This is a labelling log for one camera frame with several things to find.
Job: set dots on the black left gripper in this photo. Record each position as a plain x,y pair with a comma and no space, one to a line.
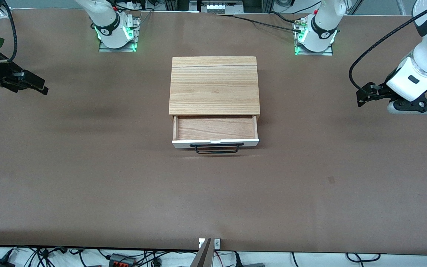
379,91

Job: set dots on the white-fronted wooden drawer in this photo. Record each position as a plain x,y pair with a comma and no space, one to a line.
213,128

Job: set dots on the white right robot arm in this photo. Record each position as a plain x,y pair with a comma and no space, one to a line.
106,18

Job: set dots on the wooden drawer cabinet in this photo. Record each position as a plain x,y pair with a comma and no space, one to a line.
213,85

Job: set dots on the grey power strip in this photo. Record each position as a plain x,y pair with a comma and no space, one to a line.
217,7

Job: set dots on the black box with orange connectors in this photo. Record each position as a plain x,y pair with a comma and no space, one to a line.
119,259

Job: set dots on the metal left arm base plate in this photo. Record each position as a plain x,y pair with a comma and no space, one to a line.
328,53

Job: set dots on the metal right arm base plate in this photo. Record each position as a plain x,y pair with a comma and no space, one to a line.
119,49

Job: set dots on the small metal camera bracket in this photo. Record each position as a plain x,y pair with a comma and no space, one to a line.
217,243

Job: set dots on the grey camera mount pole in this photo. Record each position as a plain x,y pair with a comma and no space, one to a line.
204,257

